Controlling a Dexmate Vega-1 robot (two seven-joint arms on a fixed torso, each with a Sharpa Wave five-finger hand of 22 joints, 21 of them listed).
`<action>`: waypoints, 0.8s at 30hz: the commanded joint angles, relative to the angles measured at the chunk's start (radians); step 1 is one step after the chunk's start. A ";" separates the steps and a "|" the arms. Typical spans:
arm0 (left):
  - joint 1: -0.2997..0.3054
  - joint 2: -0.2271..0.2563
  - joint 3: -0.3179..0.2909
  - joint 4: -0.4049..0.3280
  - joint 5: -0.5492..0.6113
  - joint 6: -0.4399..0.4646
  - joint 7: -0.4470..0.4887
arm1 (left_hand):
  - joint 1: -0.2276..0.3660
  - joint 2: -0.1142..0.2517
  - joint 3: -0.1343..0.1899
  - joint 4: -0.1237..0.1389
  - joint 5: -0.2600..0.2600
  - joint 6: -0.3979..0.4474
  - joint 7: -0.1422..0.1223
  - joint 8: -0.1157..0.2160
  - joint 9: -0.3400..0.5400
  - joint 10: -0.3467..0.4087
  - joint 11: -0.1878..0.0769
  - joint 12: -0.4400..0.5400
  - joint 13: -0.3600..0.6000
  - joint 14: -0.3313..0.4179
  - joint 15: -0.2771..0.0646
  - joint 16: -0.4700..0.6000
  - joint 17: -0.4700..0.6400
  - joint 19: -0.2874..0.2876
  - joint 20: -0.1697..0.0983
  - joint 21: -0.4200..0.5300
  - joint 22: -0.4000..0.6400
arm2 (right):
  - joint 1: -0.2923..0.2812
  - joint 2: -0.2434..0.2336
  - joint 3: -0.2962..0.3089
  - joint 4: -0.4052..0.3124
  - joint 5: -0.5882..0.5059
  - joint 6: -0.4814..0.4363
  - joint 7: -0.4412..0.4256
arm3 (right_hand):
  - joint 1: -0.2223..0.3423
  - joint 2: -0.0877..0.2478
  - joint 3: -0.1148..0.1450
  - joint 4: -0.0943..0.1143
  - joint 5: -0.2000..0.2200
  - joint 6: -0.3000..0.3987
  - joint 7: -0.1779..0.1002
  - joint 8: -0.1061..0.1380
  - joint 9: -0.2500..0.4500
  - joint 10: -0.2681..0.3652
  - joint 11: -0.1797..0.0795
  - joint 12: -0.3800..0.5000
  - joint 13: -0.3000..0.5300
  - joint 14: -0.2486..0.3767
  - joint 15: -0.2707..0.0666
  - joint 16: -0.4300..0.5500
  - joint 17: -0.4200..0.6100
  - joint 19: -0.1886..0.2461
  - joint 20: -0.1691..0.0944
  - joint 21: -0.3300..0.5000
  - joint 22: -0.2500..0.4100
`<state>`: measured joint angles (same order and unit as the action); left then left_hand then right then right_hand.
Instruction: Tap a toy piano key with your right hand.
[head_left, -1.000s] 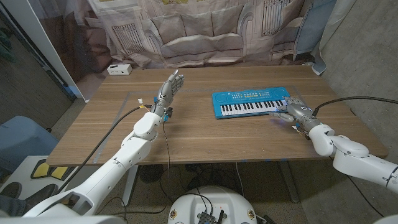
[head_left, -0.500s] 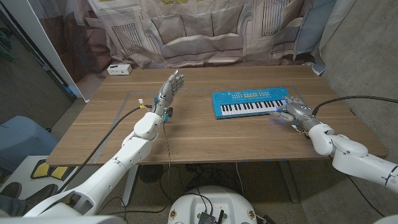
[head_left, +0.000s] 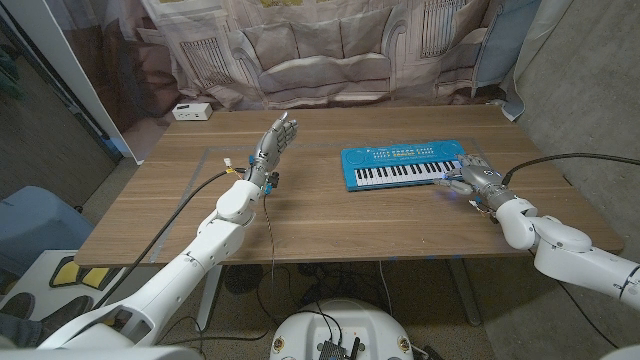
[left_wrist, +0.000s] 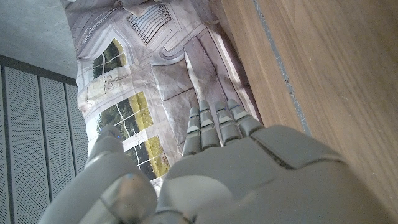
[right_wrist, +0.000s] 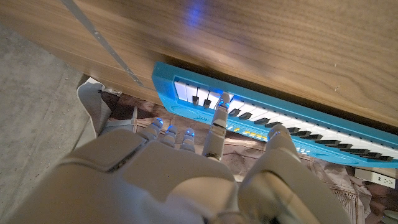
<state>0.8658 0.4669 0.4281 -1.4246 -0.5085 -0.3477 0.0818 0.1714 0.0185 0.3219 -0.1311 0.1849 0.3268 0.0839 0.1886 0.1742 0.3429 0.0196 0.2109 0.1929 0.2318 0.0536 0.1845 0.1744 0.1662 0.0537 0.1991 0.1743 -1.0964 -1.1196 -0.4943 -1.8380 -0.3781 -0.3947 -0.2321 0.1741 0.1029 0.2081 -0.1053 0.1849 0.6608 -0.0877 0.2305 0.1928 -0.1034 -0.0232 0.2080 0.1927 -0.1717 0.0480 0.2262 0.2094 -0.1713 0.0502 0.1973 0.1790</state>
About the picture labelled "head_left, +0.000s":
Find white table leg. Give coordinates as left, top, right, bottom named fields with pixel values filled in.
left=195, top=264, right=224, bottom=331

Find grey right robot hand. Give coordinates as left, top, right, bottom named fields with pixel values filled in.
left=432, top=153, right=516, bottom=211

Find printed sofa room backdrop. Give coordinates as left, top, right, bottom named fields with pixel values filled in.
left=47, top=0, right=574, bottom=122

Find white robot torso base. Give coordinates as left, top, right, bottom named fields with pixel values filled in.
left=269, top=298, right=415, bottom=360

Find white mat with yellow shapes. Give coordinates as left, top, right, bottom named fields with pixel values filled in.
left=0, top=249, right=126, bottom=321

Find dark shoe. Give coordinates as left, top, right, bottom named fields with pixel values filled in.
left=0, top=292, right=36, bottom=321
left=40, top=294, right=95, bottom=332

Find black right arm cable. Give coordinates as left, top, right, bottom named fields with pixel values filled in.
left=501, top=152, right=640, bottom=186

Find black floor cable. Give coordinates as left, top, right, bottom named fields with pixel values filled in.
left=154, top=279, right=276, bottom=350

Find blue toy piano keyboard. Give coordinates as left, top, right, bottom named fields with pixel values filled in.
left=340, top=139, right=467, bottom=193

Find grey table leg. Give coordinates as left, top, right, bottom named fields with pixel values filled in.
left=447, top=258, right=482, bottom=327

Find black round fan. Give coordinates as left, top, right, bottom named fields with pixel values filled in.
left=223, top=263, right=266, bottom=295

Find blue plastic chair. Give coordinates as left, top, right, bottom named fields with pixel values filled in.
left=0, top=185, right=96, bottom=281

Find thin braided cable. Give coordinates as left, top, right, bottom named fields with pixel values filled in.
left=263, top=195, right=278, bottom=281

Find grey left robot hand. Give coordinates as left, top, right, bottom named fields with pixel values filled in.
left=244, top=111, right=300, bottom=189

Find white power strip box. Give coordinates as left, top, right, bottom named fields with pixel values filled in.
left=171, top=102, right=214, bottom=122

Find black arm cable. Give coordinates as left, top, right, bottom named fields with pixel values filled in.
left=92, top=168, right=249, bottom=310
left=501, top=152, right=640, bottom=186

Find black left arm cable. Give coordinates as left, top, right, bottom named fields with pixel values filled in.
left=92, top=168, right=249, bottom=310

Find white board frame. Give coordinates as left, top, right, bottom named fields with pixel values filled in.
left=0, top=0, right=146, bottom=165

